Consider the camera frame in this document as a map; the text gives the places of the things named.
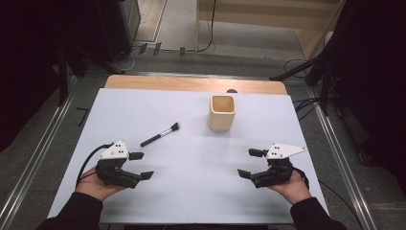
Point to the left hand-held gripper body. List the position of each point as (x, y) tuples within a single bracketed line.
[(111, 169)]

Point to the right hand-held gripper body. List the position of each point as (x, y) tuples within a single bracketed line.
[(274, 172)]

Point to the black makeup brush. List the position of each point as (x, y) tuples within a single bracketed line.
[(153, 139)]

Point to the beige square cup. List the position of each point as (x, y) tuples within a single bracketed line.
[(220, 123)]

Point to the person's left hand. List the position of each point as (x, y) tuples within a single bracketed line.
[(92, 187)]

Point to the person's right hand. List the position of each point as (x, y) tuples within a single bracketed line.
[(295, 190)]

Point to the white board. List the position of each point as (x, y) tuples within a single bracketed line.
[(191, 179)]

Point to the dark round table grommet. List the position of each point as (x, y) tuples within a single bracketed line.
[(232, 91)]

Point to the wooden table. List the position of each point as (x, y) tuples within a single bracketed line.
[(178, 83)]

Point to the black metal stand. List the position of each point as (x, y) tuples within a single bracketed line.
[(325, 89), (63, 80)]

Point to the dark cabinet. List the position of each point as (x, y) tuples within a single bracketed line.
[(118, 28)]

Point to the light wooden shelf unit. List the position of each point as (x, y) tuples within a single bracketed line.
[(255, 16)]

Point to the aluminium floor rail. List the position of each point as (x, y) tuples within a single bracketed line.
[(38, 147), (341, 159)]

